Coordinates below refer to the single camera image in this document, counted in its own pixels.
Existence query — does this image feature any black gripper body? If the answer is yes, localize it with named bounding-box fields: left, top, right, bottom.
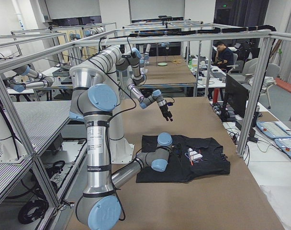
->
left=159, top=104, right=172, bottom=118
left=172, top=143, right=181, bottom=156

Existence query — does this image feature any black t-shirt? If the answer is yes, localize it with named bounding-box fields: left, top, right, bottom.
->
left=136, top=135, right=230, bottom=183

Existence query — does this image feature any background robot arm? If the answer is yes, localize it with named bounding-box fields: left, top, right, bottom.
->
left=6, top=65, right=55, bottom=92

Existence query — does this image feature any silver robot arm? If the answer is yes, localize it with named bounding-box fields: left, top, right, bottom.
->
left=70, top=64, right=173, bottom=230
left=90, top=46, right=173, bottom=121

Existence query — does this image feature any green plate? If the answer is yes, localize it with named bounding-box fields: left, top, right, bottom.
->
left=157, top=62, right=168, bottom=67

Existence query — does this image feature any black computer monitor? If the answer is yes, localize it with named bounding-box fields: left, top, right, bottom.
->
left=221, top=75, right=249, bottom=122

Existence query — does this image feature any seated person in dark shirt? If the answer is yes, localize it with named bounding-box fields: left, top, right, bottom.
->
left=215, top=41, right=234, bottom=72

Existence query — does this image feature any robot teach pendant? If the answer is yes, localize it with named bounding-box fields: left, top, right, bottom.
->
left=256, top=121, right=291, bottom=139
left=274, top=138, right=291, bottom=159

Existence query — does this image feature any grey office chair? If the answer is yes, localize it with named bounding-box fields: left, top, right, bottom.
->
left=241, top=57, right=281, bottom=110

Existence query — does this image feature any striped aluminium workbench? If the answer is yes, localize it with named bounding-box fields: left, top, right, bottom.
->
left=0, top=100, right=93, bottom=216

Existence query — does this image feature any aluminium frame cage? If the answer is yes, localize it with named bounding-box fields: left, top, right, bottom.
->
left=0, top=23, right=291, bottom=207

